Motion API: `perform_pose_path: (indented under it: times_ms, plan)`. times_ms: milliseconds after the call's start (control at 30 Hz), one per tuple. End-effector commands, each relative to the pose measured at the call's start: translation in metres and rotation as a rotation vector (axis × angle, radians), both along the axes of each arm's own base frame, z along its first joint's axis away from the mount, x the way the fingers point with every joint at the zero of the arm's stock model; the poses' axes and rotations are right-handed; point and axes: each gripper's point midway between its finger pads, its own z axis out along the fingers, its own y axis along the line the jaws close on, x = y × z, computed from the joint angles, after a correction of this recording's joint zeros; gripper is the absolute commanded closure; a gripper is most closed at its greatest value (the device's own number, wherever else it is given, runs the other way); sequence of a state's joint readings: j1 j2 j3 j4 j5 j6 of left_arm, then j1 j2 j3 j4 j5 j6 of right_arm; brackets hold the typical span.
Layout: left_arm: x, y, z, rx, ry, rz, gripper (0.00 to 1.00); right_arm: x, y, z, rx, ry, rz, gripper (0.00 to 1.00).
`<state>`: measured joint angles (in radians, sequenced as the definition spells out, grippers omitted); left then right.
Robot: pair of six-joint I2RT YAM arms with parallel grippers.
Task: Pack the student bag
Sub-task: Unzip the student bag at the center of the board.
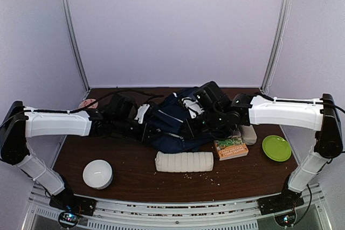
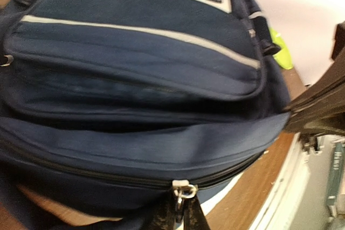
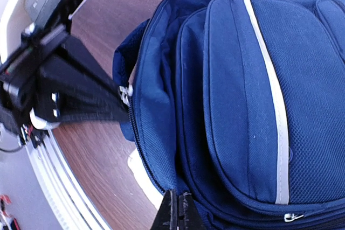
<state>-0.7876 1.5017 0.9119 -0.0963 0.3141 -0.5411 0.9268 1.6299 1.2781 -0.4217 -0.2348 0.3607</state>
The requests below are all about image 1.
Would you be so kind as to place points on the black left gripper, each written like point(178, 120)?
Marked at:
point(143, 136)

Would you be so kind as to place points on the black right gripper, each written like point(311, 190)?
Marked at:
point(193, 132)

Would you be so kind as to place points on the navy blue student backpack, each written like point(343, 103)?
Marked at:
point(168, 118)

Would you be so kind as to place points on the purple cover paperback book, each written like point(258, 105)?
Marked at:
point(236, 134)

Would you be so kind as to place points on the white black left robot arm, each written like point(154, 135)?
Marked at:
point(23, 123)

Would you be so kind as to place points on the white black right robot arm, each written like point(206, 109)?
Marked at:
point(318, 115)

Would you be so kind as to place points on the orange treehouse paperback book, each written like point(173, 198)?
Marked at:
point(230, 148)

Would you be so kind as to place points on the beige glasses case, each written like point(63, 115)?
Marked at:
point(248, 134)

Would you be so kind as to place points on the pink patterned small bowl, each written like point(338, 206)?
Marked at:
point(89, 103)

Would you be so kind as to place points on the white ceramic bowl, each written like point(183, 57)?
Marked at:
point(98, 174)

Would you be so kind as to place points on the green plate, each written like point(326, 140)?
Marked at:
point(276, 148)

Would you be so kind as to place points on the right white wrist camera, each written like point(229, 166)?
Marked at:
point(193, 107)

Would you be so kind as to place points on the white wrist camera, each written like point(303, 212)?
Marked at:
point(141, 113)
point(193, 107)

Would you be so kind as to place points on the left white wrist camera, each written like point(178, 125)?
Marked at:
point(141, 113)

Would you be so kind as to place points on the right aluminium frame post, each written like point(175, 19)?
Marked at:
point(276, 46)

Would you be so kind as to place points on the aluminium frame post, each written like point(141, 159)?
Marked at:
point(74, 45)
point(276, 46)

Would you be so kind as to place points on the white front rail frame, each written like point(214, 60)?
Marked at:
point(227, 214)

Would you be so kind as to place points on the left aluminium frame post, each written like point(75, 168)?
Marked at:
point(74, 45)

